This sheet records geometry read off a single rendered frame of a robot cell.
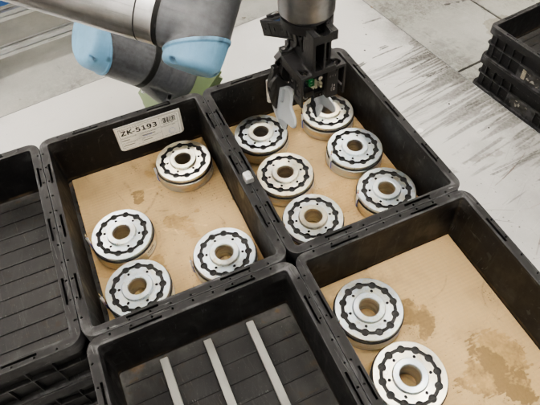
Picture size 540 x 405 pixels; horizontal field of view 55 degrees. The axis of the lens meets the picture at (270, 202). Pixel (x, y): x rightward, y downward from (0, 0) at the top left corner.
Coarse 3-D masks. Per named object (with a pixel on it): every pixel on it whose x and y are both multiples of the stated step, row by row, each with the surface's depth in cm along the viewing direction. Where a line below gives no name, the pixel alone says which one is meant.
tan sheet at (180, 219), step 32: (96, 192) 96; (128, 192) 96; (160, 192) 96; (192, 192) 95; (224, 192) 95; (96, 224) 92; (160, 224) 91; (192, 224) 91; (224, 224) 91; (96, 256) 88; (160, 256) 87; (192, 256) 87; (224, 256) 87
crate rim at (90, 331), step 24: (192, 96) 96; (120, 120) 93; (48, 144) 90; (48, 168) 87; (240, 168) 85; (264, 216) 79; (72, 264) 75; (264, 264) 74; (72, 288) 73; (192, 288) 72; (144, 312) 70; (96, 336) 69
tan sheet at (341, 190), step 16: (272, 112) 107; (288, 128) 104; (288, 144) 102; (304, 144) 101; (320, 144) 101; (320, 160) 99; (384, 160) 98; (320, 176) 96; (336, 176) 96; (320, 192) 94; (336, 192) 94; (352, 192) 94; (352, 208) 92
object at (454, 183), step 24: (336, 48) 103; (264, 72) 99; (360, 72) 99; (384, 96) 94; (216, 120) 92; (264, 192) 82; (432, 192) 81; (384, 216) 78; (288, 240) 76; (312, 240) 76
